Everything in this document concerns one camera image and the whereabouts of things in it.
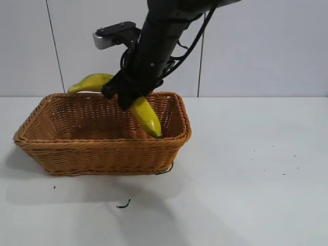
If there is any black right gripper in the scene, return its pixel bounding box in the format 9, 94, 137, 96
100, 59, 170, 112

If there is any yellow banana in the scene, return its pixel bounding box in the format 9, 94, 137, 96
67, 73, 163, 139

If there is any brown woven wicker basket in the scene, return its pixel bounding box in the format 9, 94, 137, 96
13, 91, 192, 177

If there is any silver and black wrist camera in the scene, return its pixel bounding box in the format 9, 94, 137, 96
92, 22, 142, 50

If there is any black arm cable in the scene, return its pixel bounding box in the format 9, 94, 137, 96
163, 5, 217, 78

